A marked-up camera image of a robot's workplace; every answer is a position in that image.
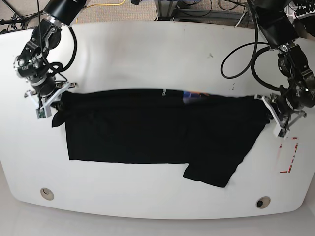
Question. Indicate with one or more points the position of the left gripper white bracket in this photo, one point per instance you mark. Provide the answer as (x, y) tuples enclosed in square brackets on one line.
[(280, 110)]

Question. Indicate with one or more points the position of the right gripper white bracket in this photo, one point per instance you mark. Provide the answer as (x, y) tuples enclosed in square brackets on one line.
[(39, 99)]

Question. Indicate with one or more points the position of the black graphic T-shirt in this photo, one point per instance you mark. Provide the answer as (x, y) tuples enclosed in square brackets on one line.
[(211, 134)]

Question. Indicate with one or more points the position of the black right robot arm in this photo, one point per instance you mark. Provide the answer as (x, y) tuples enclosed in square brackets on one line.
[(32, 62)]

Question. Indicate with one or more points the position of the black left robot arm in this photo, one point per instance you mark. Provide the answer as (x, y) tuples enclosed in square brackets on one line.
[(271, 20)]

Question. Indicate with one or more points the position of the red tape rectangle marking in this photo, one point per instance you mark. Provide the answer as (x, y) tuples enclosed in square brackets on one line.
[(286, 155)]

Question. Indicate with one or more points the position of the right table grommet hole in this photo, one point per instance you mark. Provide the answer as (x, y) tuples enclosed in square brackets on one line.
[(263, 202)]

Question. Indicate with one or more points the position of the table grommet hole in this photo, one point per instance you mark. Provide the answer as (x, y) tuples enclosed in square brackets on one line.
[(47, 194), (263, 202)]

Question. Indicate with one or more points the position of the left table grommet hole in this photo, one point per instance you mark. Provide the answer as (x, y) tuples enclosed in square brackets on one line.
[(47, 194)]

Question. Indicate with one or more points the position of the black tripod legs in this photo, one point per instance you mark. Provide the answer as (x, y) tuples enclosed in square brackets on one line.
[(17, 22)]

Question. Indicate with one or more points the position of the white power strip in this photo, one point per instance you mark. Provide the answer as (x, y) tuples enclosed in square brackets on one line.
[(303, 13)]

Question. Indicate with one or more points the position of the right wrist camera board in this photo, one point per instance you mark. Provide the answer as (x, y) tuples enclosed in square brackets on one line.
[(43, 112)]

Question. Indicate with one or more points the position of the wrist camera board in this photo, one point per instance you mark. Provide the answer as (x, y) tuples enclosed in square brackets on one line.
[(281, 132), (43, 112)]

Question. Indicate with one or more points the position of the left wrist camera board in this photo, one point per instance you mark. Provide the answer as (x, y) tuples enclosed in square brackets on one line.
[(281, 132)]

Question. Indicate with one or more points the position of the aluminium frame stand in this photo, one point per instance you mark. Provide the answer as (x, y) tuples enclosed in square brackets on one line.
[(166, 9)]

